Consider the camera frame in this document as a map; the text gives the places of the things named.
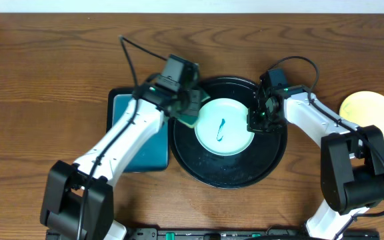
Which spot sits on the black rectangular water tray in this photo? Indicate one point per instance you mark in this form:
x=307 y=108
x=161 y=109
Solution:
x=154 y=154

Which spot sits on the white plate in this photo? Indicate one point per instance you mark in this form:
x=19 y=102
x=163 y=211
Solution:
x=222 y=127

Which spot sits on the green scrubbing sponge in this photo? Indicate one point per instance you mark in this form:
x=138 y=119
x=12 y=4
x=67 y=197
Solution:
x=191 y=105

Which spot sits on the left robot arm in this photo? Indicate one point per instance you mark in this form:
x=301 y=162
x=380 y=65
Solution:
x=78 y=199

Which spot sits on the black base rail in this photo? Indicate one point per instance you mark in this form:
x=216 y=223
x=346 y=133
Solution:
x=153 y=234

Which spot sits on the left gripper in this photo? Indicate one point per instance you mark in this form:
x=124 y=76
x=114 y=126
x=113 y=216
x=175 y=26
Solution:
x=192 y=102

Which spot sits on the yellow plate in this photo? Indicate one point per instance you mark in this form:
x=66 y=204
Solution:
x=364 y=108

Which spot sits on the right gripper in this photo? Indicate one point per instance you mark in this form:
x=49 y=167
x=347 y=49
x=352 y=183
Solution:
x=253 y=126

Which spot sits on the black round serving tray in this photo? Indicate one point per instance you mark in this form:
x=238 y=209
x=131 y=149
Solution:
x=234 y=171

